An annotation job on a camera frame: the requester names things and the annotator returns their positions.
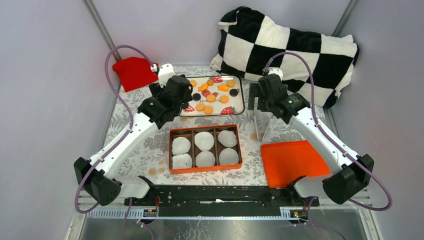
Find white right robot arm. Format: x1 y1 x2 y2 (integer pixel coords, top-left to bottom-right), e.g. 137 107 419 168
248 73 375 206

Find orange fish shaped cookie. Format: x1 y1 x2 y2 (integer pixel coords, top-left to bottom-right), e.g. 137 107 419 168
217 84 230 92
198 83 209 92

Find orange tin lid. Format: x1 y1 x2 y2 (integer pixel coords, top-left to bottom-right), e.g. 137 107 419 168
260 140 331 188

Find strawberry print white tray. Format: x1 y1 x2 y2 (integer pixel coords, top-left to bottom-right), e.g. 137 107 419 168
179 75 245 117

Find white paper cupcake liner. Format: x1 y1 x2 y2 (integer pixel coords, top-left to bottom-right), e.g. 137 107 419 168
217 130 238 148
171 136 191 155
194 131 215 151
195 151 216 168
218 148 239 165
171 153 193 170

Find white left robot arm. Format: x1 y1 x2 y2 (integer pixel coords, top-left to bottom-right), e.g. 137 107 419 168
73 75 193 213

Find red cloth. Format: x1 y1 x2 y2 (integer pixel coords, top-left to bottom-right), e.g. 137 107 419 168
112 56 158 92

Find round yellow biscuit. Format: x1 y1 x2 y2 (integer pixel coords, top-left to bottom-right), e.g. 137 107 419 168
203 105 214 115
189 79 197 88
195 102 205 112
206 94 216 103
226 79 236 88
219 95 229 104

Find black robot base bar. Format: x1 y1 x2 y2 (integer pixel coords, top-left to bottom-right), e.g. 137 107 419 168
124 185 319 217

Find metal serving tongs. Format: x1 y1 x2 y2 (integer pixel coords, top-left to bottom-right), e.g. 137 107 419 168
253 109 274 143

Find small swirl orange cookie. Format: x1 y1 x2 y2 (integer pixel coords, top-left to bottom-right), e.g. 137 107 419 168
206 79 214 86

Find checkered black white blanket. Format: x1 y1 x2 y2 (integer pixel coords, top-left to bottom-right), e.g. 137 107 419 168
210 6 360 109

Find orange cookie tin box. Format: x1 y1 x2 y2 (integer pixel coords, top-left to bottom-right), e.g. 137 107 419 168
168 124 243 174

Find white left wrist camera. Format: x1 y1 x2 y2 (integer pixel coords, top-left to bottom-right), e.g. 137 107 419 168
157 63 175 88

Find black sandwich cookie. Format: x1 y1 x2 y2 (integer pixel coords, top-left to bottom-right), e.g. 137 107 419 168
229 89 239 97
192 93 202 101

